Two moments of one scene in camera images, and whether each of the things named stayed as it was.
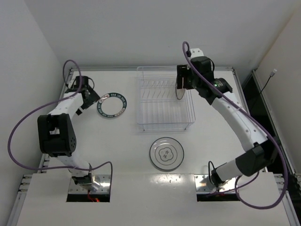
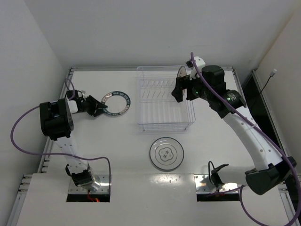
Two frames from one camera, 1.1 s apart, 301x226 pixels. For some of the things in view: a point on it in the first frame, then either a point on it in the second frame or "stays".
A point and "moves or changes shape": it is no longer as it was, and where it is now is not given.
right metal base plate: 203,184 stays
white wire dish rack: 158,108 stays
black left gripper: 92,95 → 89,106
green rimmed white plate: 112,105 moves or changes shape
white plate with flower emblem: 166,153 stays
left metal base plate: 104,181 stays
